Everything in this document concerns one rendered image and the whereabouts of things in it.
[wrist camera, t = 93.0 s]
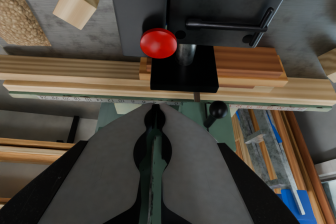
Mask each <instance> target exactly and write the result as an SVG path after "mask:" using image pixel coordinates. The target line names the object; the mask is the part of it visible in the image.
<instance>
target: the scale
mask: <svg viewBox="0 0 336 224"><path fill-rule="evenodd" d="M37 97H38V98H39V99H40V100H57V101H79V102H101V103H124V104H146V103H154V104H160V103H165V104H167V105H169V106H180V103H181V102H178V101H157V100H135V99H113V98H91V97H69V96H48V95H37ZM229 108H235V109H257V110H279V111H301V112H303V111H305V110H306V109H307V107H287V106H265V105H244V104H229Z"/></svg>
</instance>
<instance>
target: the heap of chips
mask: <svg viewBox="0 0 336 224"><path fill-rule="evenodd" d="M0 37H1V38H2V39H4V40H5V41H6V42H7V44H15V45H20V46H51V47H52V45H51V44H50V42H49V40H48V38H47V37H46V35H45V33H44V32H43V30H42V28H41V26H40V25H39V23H38V21H37V19H36V18H35V16H34V14H33V13H32V11H31V9H30V7H29V6H28V4H27V2H26V0H0Z"/></svg>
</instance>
